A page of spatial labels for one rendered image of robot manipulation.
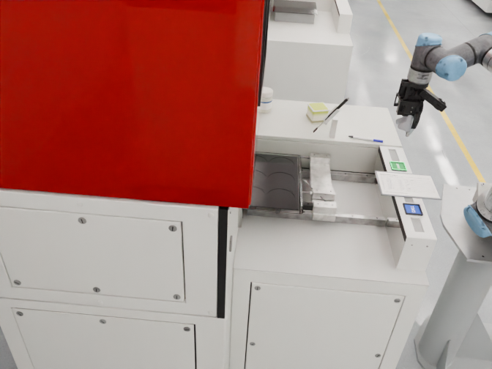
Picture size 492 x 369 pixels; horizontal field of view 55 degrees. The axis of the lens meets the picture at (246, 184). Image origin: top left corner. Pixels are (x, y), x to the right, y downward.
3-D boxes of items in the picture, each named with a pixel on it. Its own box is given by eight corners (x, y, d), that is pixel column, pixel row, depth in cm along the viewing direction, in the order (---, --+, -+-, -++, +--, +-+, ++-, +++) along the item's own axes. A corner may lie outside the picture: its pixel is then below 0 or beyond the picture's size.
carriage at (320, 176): (312, 220, 167) (312, 214, 165) (308, 164, 196) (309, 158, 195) (334, 222, 167) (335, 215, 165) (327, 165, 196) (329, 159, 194)
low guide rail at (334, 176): (251, 173, 194) (252, 167, 192) (252, 170, 196) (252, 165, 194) (373, 183, 192) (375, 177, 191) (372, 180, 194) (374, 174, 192)
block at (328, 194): (312, 198, 172) (312, 192, 171) (311, 193, 175) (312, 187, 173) (334, 200, 172) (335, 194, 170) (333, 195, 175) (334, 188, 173)
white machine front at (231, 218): (217, 318, 134) (219, 209, 111) (241, 162, 200) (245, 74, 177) (228, 318, 134) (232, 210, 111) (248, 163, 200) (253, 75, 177)
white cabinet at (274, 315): (227, 405, 198) (232, 269, 151) (244, 247, 277) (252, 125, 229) (379, 420, 196) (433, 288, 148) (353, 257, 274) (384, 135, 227)
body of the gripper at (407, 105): (392, 107, 168) (400, 75, 161) (416, 108, 167) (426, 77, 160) (396, 117, 161) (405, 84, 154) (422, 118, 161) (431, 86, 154)
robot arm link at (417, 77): (430, 64, 158) (436, 74, 151) (426, 77, 160) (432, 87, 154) (408, 63, 158) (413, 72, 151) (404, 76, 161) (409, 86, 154)
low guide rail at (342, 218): (247, 215, 172) (247, 209, 171) (247, 211, 174) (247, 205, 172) (384, 226, 171) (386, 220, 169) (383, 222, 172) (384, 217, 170)
